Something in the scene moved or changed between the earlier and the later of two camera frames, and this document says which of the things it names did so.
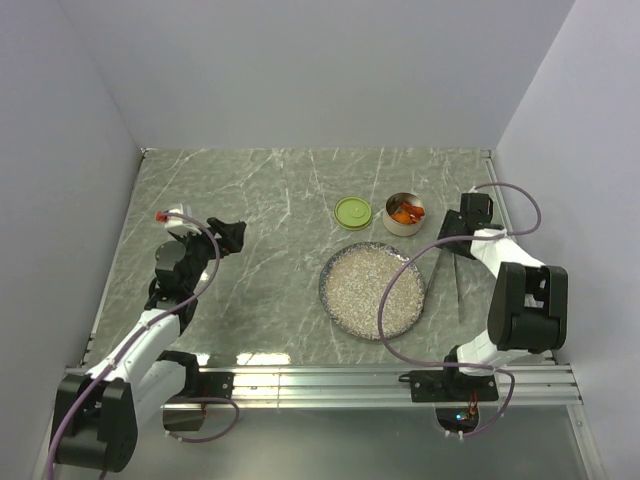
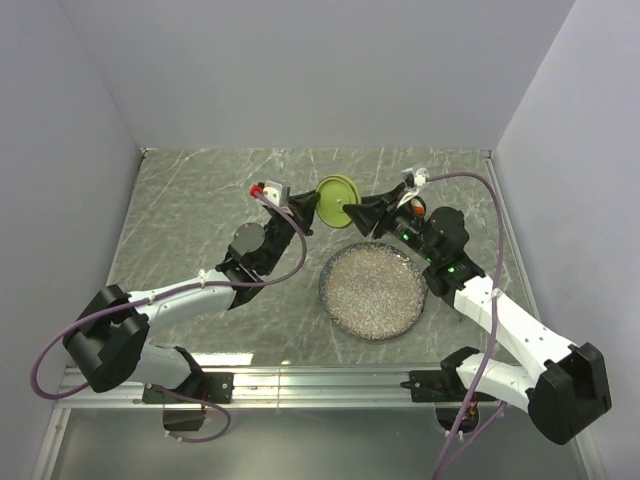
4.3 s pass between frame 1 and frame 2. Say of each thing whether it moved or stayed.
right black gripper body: moved
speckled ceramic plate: stayed
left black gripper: moved
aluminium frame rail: stayed
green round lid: moved
